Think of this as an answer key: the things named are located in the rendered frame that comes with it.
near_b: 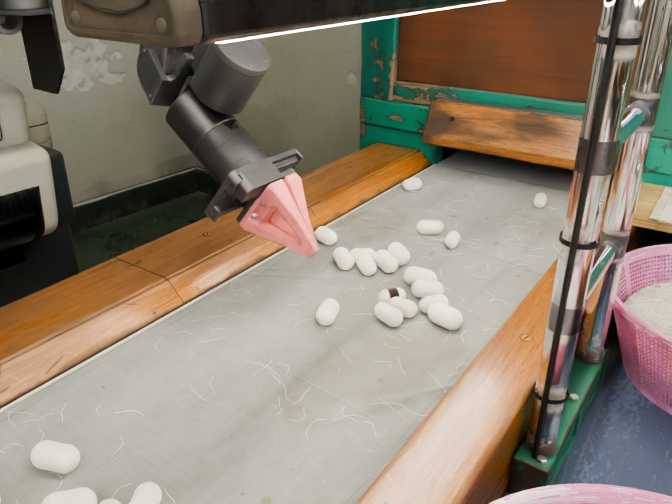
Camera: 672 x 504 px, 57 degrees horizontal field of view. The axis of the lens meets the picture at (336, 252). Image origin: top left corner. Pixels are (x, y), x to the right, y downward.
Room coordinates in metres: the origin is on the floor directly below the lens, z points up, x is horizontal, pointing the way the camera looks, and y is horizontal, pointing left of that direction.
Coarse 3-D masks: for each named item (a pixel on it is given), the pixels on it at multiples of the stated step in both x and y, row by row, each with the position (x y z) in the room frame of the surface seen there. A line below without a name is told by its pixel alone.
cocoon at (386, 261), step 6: (378, 252) 0.65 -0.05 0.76; (384, 252) 0.65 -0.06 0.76; (378, 258) 0.64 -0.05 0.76; (384, 258) 0.63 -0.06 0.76; (390, 258) 0.63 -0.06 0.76; (378, 264) 0.64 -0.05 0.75; (384, 264) 0.63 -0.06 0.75; (390, 264) 0.63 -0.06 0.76; (396, 264) 0.63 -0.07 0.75; (384, 270) 0.63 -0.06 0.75; (390, 270) 0.63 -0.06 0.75
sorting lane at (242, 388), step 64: (384, 192) 0.90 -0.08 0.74; (448, 192) 0.90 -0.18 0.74; (512, 192) 0.90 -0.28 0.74; (320, 256) 0.68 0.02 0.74; (448, 256) 0.68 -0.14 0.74; (512, 256) 0.68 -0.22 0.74; (192, 320) 0.53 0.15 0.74; (256, 320) 0.53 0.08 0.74; (64, 384) 0.43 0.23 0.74; (128, 384) 0.43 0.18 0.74; (192, 384) 0.43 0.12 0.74; (256, 384) 0.43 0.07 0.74; (320, 384) 0.43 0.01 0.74; (384, 384) 0.43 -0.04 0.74; (448, 384) 0.43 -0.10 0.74; (0, 448) 0.35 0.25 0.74; (128, 448) 0.35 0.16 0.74; (192, 448) 0.35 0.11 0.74; (256, 448) 0.35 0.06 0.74; (320, 448) 0.35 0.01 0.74; (384, 448) 0.35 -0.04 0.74
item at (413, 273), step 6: (408, 270) 0.60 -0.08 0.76; (414, 270) 0.60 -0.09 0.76; (420, 270) 0.60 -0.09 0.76; (426, 270) 0.60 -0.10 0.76; (408, 276) 0.60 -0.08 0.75; (414, 276) 0.60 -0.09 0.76; (420, 276) 0.59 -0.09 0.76; (426, 276) 0.59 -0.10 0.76; (432, 276) 0.59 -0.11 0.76; (408, 282) 0.60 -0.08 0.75
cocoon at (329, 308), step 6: (324, 300) 0.54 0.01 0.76; (330, 300) 0.54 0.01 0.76; (324, 306) 0.53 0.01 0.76; (330, 306) 0.53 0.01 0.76; (336, 306) 0.53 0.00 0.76; (318, 312) 0.52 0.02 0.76; (324, 312) 0.52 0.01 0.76; (330, 312) 0.52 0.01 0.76; (336, 312) 0.53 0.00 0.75; (318, 318) 0.52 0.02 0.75; (324, 318) 0.52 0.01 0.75; (330, 318) 0.52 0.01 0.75; (324, 324) 0.52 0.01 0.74
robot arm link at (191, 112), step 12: (180, 96) 0.61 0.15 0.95; (192, 96) 0.61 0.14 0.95; (180, 108) 0.61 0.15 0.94; (192, 108) 0.61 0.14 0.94; (204, 108) 0.61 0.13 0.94; (168, 120) 0.62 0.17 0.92; (180, 120) 0.61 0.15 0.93; (192, 120) 0.60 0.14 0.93; (204, 120) 0.60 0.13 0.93; (216, 120) 0.60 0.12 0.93; (228, 120) 0.61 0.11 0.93; (180, 132) 0.61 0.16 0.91; (192, 132) 0.60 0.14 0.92; (204, 132) 0.59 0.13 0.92; (192, 144) 0.60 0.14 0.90
